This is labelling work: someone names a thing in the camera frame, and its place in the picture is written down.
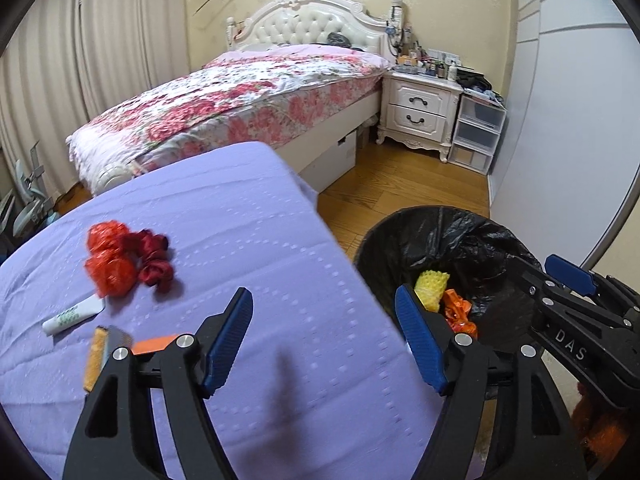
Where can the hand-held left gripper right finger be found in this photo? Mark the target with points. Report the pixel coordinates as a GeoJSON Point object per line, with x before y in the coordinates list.
{"type": "Point", "coordinates": [420, 340]}

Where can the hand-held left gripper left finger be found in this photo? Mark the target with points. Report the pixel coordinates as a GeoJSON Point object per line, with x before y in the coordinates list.
{"type": "Point", "coordinates": [225, 347]}

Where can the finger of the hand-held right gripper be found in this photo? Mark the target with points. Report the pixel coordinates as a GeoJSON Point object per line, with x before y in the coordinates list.
{"type": "Point", "coordinates": [570, 274]}
{"type": "Point", "coordinates": [565, 305]}

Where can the orange plastic bag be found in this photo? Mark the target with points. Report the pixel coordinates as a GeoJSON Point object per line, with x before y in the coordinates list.
{"type": "Point", "coordinates": [465, 329]}
{"type": "Point", "coordinates": [457, 305]}

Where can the yellow foam fruit net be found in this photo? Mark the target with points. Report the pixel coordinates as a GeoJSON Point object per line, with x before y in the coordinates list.
{"type": "Point", "coordinates": [432, 287]}

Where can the orange paper piece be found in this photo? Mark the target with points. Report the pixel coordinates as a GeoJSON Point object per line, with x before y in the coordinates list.
{"type": "Point", "coordinates": [152, 345]}

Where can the black-lined trash bin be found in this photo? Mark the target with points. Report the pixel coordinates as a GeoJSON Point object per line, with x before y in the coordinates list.
{"type": "Point", "coordinates": [450, 245]}

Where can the dark red cloth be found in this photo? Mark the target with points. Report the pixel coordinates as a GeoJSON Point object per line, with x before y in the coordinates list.
{"type": "Point", "coordinates": [152, 270]}

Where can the silver white packet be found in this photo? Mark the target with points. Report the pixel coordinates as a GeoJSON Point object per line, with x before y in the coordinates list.
{"type": "Point", "coordinates": [119, 338]}

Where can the yellow bottle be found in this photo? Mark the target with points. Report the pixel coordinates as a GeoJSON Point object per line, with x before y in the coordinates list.
{"type": "Point", "coordinates": [95, 360]}

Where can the red plastic bag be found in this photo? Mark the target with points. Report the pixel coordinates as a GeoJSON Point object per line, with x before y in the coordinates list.
{"type": "Point", "coordinates": [107, 265]}

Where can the white tube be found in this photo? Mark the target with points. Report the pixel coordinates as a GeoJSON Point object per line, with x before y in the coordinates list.
{"type": "Point", "coordinates": [70, 316]}

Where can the orange fuzzy cloth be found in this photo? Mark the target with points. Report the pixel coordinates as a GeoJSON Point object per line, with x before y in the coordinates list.
{"type": "Point", "coordinates": [597, 425]}

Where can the white sliding wardrobe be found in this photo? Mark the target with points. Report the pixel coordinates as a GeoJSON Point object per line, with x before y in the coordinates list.
{"type": "Point", "coordinates": [565, 110]}

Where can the clear plastic drawer unit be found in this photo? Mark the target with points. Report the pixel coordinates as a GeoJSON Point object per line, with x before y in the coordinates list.
{"type": "Point", "coordinates": [475, 130]}

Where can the white storage box under bed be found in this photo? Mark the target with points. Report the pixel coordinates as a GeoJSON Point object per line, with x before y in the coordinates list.
{"type": "Point", "coordinates": [340, 157]}

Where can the dark clothes pile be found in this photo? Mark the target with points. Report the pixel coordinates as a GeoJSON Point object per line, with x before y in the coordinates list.
{"type": "Point", "coordinates": [475, 82]}

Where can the white nightstand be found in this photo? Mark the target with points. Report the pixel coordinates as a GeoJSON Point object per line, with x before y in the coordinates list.
{"type": "Point", "coordinates": [417, 105]}

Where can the grey desk chair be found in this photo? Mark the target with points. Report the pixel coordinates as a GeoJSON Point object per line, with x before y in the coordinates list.
{"type": "Point", "coordinates": [25, 210]}

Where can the floral quilt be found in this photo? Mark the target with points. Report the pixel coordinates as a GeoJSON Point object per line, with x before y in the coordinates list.
{"type": "Point", "coordinates": [215, 100]}

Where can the clutter of small bottles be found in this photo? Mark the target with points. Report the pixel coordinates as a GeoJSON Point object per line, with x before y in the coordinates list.
{"type": "Point", "coordinates": [430, 65]}

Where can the beige curtain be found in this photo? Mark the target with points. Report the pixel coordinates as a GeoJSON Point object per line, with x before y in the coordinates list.
{"type": "Point", "coordinates": [40, 85]}
{"type": "Point", "coordinates": [130, 45]}

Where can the white tufted bed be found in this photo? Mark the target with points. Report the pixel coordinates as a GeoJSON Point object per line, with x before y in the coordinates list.
{"type": "Point", "coordinates": [300, 22]}

